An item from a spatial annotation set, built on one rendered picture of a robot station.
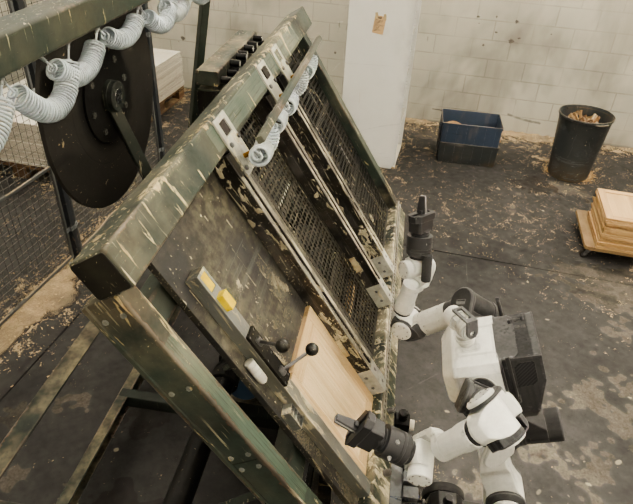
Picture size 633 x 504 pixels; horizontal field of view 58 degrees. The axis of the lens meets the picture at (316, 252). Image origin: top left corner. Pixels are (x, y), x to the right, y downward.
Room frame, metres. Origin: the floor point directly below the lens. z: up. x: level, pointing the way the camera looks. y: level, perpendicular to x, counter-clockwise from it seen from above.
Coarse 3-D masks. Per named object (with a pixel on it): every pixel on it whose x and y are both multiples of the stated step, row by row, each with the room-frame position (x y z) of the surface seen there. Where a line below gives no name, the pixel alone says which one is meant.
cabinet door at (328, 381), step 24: (312, 312) 1.49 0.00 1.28; (312, 336) 1.40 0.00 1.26; (312, 360) 1.32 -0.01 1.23; (336, 360) 1.43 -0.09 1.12; (312, 384) 1.24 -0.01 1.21; (336, 384) 1.34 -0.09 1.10; (360, 384) 1.46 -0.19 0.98; (336, 408) 1.25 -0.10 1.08; (360, 408) 1.36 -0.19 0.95; (336, 432) 1.17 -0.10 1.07; (360, 456) 1.18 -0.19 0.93
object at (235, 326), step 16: (192, 272) 1.16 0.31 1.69; (192, 288) 1.12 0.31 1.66; (208, 288) 1.12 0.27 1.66; (208, 304) 1.12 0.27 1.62; (224, 320) 1.11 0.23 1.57; (240, 320) 1.14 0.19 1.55; (240, 336) 1.11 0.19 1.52; (256, 352) 1.10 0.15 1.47; (272, 384) 1.09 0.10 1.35; (288, 384) 1.11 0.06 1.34; (288, 400) 1.09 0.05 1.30; (304, 400) 1.12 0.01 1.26; (304, 416) 1.08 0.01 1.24; (320, 432) 1.08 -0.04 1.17; (320, 448) 1.08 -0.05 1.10; (336, 448) 1.09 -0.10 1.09; (336, 464) 1.07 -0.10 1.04; (352, 464) 1.09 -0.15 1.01; (352, 480) 1.06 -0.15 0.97; (368, 480) 1.10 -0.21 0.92
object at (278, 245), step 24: (216, 120) 1.55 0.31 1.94; (240, 144) 1.59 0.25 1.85; (216, 168) 1.55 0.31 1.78; (240, 168) 1.54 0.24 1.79; (240, 192) 1.54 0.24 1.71; (264, 216) 1.53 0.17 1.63; (264, 240) 1.53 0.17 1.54; (288, 240) 1.56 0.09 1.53; (288, 264) 1.52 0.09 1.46; (312, 288) 1.51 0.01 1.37; (336, 312) 1.54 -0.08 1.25; (336, 336) 1.50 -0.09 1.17; (360, 360) 1.49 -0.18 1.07; (384, 384) 1.50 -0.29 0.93
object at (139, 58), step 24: (120, 24) 2.11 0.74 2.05; (72, 48) 1.77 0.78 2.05; (144, 48) 2.28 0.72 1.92; (120, 72) 2.04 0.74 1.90; (144, 72) 2.25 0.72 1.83; (48, 96) 1.60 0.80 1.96; (96, 96) 1.85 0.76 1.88; (120, 96) 1.94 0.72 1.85; (144, 96) 2.23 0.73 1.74; (72, 120) 1.69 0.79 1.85; (96, 120) 1.82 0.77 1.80; (144, 120) 2.20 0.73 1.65; (48, 144) 1.55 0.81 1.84; (72, 144) 1.67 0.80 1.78; (96, 144) 1.81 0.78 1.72; (120, 144) 1.97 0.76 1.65; (144, 144) 2.17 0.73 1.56; (72, 168) 1.64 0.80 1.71; (96, 168) 1.78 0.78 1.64; (120, 168) 1.94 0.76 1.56; (72, 192) 1.61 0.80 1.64; (96, 192) 1.75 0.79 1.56; (120, 192) 1.91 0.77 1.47
